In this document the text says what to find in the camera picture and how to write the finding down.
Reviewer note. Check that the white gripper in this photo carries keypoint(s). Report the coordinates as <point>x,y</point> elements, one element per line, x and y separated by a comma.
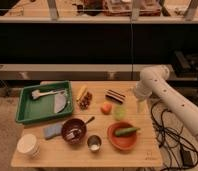
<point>140,91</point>

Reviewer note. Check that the green pepper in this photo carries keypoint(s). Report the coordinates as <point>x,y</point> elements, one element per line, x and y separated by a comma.
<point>125,131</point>

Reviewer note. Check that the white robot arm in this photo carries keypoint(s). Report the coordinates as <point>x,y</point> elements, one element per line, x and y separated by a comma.
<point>153,80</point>

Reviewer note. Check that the green plastic cup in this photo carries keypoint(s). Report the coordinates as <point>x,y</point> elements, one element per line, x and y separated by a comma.
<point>119,113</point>

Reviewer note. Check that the small metal cup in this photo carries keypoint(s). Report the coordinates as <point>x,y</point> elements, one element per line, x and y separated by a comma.
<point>94,143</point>

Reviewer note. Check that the striped chocolate cake slice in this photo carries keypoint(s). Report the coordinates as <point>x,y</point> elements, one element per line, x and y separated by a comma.
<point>120,98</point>

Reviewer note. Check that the orange fruit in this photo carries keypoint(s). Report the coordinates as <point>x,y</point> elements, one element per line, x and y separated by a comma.
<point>106,108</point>

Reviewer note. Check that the orange bowl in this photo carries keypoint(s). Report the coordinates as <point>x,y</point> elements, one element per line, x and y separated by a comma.
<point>123,142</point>

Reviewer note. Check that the yellow corn cob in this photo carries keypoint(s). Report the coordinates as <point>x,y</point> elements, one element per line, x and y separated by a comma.
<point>81,92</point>

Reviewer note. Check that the dark brown bowl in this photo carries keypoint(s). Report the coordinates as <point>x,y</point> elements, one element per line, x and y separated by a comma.
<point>73,124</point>

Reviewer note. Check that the grey plate in tray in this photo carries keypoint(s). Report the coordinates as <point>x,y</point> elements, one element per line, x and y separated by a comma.
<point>60,102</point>

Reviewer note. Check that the black power adapter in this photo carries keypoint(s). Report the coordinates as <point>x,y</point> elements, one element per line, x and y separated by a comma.
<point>186,158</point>

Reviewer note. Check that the spoon in brown bowl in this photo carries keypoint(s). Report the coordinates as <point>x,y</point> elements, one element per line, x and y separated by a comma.
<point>75,132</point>

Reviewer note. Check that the blue sponge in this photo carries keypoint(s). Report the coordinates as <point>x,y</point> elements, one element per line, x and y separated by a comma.
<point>52,131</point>

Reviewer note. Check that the green plastic tray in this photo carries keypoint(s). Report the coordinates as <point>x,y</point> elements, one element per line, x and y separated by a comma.
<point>31,111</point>

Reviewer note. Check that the metal shelf rack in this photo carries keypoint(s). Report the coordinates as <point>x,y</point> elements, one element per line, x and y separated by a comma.
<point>85,40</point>

